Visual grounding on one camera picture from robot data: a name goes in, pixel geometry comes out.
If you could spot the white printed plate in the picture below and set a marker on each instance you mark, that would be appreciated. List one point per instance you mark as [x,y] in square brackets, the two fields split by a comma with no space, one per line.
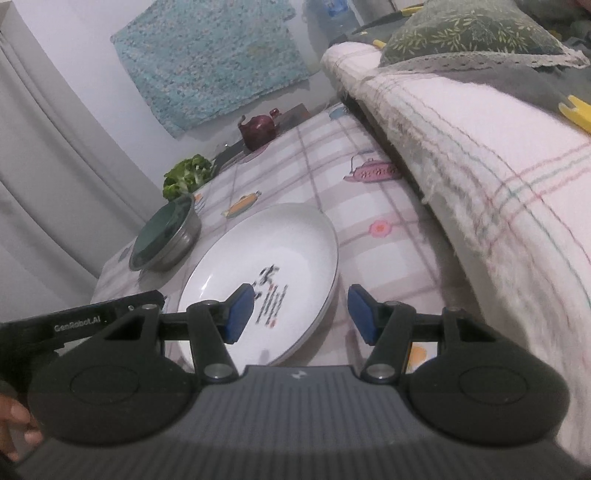
[277,249]

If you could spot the white plaid blanket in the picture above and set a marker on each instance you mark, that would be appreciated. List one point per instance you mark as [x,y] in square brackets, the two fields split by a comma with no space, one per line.
[485,161]

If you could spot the broccoli head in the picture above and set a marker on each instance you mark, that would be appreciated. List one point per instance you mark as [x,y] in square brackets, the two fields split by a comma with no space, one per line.
[187,175]

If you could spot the stainless steel dish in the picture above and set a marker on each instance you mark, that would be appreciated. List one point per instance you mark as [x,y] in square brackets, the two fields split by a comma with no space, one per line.
[182,240]

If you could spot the dark cutting board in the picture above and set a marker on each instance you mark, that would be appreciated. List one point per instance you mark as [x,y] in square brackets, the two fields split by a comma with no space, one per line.
[291,117]

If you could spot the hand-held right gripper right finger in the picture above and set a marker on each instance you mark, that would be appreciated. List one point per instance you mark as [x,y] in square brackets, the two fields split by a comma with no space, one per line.
[362,314]

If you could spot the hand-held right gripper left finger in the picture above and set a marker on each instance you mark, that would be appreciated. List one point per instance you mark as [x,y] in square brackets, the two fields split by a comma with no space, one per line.
[240,314]

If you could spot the person's left hand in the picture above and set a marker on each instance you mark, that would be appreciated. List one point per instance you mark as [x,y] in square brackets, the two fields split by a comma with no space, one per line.
[16,424]

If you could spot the blue speckled wall cloth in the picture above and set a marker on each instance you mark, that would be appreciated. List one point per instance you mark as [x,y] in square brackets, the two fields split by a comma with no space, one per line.
[203,60]

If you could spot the large blue water jug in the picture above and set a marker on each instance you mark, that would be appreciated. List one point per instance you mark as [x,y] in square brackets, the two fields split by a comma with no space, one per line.
[334,11]

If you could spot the dark green printed blanket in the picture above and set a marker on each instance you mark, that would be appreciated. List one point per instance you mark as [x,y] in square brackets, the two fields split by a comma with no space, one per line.
[531,85]

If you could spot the green floral pillow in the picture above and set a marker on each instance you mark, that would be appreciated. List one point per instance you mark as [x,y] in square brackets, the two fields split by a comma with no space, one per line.
[466,32]

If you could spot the dark red teapot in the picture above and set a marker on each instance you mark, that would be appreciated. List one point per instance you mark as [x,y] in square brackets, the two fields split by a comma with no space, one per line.
[258,131]

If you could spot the green ceramic bowl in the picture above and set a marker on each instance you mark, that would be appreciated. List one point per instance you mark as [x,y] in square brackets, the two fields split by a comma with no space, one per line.
[161,230]

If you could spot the white curtain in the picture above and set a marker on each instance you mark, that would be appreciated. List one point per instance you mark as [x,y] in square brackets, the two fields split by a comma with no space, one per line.
[55,161]

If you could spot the checked printed tablecloth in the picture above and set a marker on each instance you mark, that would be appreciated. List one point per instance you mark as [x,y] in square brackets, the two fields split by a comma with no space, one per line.
[369,198]

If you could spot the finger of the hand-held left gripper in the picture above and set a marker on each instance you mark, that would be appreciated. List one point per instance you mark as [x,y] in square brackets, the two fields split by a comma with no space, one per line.
[147,299]

